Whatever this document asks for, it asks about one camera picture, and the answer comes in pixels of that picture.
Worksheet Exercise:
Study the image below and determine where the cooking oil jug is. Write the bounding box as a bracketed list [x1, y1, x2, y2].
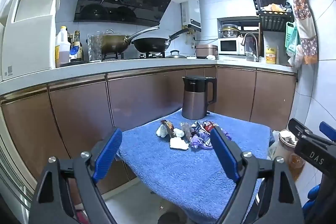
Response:
[55, 26, 71, 68]

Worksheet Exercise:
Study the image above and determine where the person's right hand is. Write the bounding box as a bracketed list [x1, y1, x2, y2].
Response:
[302, 183, 321, 217]

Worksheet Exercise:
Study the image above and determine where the dark round object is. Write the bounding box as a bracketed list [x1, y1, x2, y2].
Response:
[157, 212, 184, 224]

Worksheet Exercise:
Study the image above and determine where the golden wok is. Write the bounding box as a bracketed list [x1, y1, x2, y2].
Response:
[101, 26, 160, 54]

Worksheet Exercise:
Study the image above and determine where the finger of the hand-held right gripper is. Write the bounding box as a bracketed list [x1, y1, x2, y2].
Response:
[319, 121, 336, 142]
[288, 118, 313, 144]

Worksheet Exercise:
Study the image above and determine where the white water heater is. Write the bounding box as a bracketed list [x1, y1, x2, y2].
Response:
[181, 0, 202, 31]

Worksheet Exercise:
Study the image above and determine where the brown electric kettle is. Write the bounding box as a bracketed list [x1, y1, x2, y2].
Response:
[182, 76, 217, 120]

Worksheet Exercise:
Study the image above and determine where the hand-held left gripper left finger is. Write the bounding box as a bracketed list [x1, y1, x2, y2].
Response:
[28, 127, 123, 224]

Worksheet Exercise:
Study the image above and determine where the blue towel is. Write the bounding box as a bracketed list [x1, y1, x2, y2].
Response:
[118, 109, 272, 223]

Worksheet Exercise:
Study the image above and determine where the silver foil wrapper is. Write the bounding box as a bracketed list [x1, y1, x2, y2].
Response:
[220, 128, 233, 140]

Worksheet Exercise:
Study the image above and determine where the steel pot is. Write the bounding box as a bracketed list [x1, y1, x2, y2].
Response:
[220, 24, 240, 38]

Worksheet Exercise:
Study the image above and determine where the white bag-lined bin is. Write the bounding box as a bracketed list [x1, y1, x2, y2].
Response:
[270, 130, 298, 161]

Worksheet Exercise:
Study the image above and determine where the metal kitchen faucet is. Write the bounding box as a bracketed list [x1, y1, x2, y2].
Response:
[241, 32, 260, 62]

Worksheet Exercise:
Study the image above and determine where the white microwave oven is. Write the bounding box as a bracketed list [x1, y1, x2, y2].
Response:
[218, 38, 246, 56]

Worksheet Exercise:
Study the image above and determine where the green plastic hanging board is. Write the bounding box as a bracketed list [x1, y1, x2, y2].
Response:
[286, 22, 298, 55]

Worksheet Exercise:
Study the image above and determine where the amber oil bottle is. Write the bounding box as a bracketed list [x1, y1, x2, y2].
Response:
[288, 152, 306, 182]

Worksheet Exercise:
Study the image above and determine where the clear glass pitcher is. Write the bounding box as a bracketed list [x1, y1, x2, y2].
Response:
[87, 33, 103, 62]

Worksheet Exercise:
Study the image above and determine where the glass pot lid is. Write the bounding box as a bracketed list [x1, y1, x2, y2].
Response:
[165, 50, 187, 59]

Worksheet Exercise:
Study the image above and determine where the brown snack wrapper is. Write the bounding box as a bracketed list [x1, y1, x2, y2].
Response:
[161, 120, 175, 136]

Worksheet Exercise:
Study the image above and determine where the purple snack wrapper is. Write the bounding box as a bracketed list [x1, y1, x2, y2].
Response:
[202, 132, 214, 148]

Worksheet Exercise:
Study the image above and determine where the clear plastic wrapper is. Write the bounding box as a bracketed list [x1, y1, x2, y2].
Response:
[180, 122, 195, 140]

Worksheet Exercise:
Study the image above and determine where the dark bottle with blue label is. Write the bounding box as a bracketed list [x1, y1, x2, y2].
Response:
[69, 30, 83, 62]

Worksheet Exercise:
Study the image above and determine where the black wall rack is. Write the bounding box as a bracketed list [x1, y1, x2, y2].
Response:
[251, 0, 294, 31]

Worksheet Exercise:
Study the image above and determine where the yellow detergent bottle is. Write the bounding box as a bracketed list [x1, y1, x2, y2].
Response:
[266, 46, 279, 64]

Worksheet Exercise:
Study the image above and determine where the white countertop appliance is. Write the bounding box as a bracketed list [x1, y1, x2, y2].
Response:
[0, 0, 63, 81]

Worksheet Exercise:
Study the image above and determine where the black frying pan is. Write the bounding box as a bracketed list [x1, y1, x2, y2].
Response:
[131, 28, 189, 52]

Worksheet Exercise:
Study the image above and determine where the gas stove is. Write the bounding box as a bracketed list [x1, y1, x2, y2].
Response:
[101, 51, 166, 60]

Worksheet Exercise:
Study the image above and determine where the red silver snack wrapper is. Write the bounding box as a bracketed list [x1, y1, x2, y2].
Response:
[201, 120, 219, 134]

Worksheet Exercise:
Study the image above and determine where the floral apron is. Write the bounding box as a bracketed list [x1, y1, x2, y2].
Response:
[290, 0, 318, 65]

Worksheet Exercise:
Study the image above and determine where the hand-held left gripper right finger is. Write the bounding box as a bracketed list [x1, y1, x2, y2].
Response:
[209, 126, 306, 224]

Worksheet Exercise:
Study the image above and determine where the brown rice cooker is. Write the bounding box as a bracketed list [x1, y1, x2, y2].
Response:
[196, 44, 219, 60]

